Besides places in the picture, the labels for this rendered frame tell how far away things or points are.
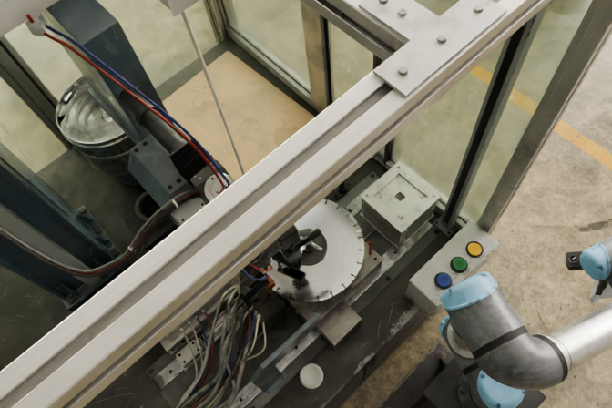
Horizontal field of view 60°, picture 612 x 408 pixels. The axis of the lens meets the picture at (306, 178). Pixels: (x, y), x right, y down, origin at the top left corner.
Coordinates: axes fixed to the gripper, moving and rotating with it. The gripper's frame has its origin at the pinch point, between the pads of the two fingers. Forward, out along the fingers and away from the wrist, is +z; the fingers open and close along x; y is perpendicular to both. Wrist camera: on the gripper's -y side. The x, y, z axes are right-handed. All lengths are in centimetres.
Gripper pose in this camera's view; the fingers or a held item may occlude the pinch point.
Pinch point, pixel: (586, 276)
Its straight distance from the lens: 171.3
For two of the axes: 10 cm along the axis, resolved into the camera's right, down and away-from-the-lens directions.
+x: 1.5, -8.8, 4.6
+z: 0.8, 4.7, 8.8
